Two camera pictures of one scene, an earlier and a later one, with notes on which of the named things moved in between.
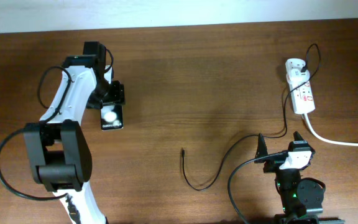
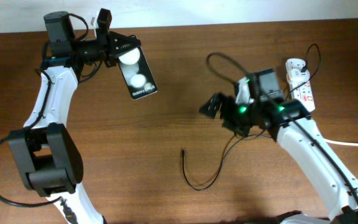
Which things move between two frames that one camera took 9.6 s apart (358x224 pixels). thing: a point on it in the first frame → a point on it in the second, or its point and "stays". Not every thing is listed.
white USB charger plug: [296, 76] stays
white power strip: [301, 94] stays
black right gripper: [273, 164] → [227, 112]
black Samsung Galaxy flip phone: [112, 117] → [138, 74]
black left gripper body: [108, 93] → [96, 50]
